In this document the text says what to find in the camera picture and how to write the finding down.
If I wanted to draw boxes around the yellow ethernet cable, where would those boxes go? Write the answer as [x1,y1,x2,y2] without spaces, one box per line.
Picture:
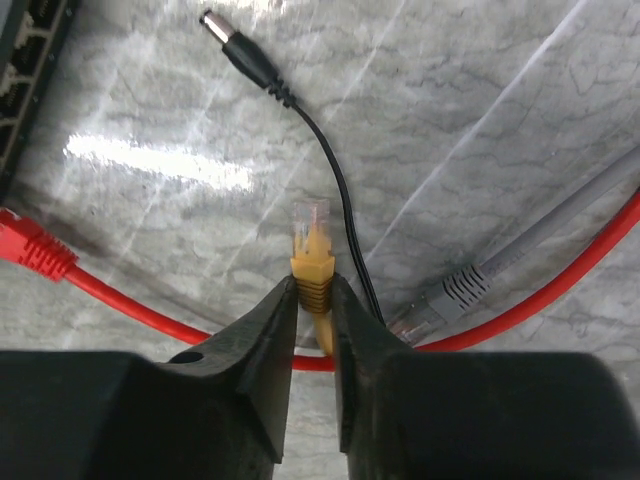
[290,197,335,357]

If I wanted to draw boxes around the black power cable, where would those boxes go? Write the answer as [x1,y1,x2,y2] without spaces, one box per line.
[198,9,387,326]

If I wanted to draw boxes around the red ethernet cable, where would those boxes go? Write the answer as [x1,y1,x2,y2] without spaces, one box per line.
[0,187,640,374]

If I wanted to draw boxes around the grey ethernet cable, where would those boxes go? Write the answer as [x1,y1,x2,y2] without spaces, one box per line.
[387,144,640,346]

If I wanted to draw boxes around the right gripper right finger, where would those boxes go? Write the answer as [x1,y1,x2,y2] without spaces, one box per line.
[331,276,639,479]

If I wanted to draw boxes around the black network switch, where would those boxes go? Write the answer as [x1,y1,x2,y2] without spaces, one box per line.
[1,0,81,198]

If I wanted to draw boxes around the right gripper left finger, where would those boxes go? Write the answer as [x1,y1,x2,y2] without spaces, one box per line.
[1,277,298,479]

